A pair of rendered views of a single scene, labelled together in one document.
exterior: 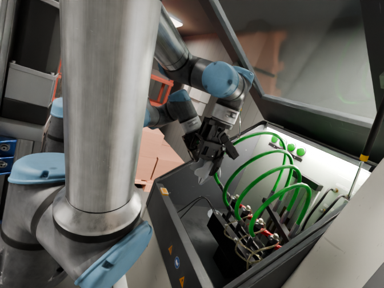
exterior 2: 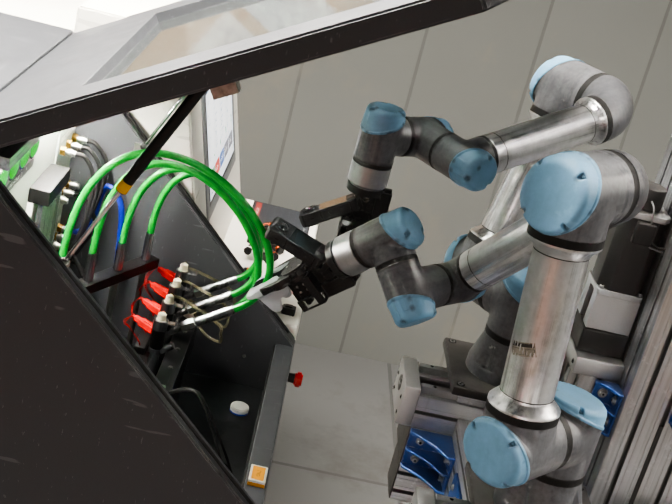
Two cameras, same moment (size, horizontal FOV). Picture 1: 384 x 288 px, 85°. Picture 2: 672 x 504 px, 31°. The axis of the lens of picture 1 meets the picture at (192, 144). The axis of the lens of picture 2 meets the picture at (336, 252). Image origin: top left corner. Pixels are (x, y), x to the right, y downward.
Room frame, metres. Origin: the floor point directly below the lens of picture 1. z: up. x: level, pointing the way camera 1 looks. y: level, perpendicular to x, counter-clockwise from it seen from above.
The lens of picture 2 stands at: (2.57, 0.88, 2.13)
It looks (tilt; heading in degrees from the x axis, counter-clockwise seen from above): 22 degrees down; 206
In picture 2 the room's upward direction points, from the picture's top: 15 degrees clockwise
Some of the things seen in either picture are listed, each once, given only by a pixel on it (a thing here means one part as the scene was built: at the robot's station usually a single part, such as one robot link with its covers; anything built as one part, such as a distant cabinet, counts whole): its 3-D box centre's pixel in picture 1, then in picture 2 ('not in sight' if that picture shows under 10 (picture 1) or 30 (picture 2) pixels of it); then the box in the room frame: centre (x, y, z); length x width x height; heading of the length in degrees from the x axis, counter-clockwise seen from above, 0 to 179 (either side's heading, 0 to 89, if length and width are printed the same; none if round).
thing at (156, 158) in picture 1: (144, 146); not in sight; (3.15, 0.67, 0.41); 1.39 x 0.99 x 0.82; 27
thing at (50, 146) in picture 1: (61, 145); (544, 484); (0.76, 0.47, 1.09); 0.15 x 0.15 x 0.10
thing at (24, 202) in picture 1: (51, 192); (521, 299); (0.33, 0.21, 1.20); 0.13 x 0.12 x 0.14; 67
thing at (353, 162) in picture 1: (308, 142); (48, 116); (1.01, -0.50, 1.43); 0.54 x 0.03 x 0.02; 29
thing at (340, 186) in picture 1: (332, 216); (65, 190); (0.80, -0.62, 1.20); 0.13 x 0.03 x 0.31; 29
